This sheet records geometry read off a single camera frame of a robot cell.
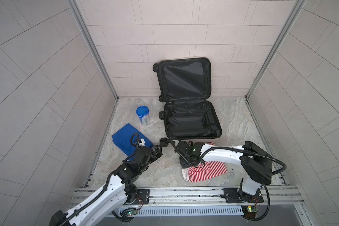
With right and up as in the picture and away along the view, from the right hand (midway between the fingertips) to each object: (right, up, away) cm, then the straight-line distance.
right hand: (181, 167), depth 82 cm
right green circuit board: (+33, -16, -14) cm, 39 cm away
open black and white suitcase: (+4, +50, +17) cm, 53 cm away
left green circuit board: (-24, -14, -17) cm, 32 cm away
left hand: (-12, +11, -1) cm, 16 cm away
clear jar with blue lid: (-26, +32, +12) cm, 43 cm away
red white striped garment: (+12, -1, -5) cm, 13 cm away
